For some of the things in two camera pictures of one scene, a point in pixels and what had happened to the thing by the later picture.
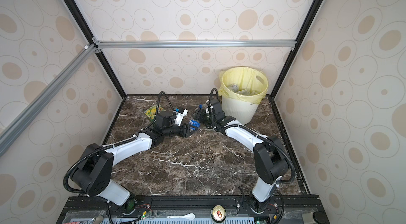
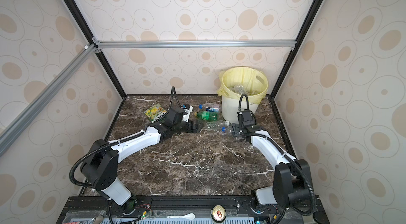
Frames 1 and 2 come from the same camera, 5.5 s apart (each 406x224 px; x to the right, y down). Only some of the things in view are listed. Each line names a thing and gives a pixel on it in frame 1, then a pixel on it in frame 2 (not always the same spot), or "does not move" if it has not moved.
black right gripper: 199,114 to 236,129
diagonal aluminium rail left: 9,134 does not move
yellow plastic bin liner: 242,83 does not move
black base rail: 305,209 does not move
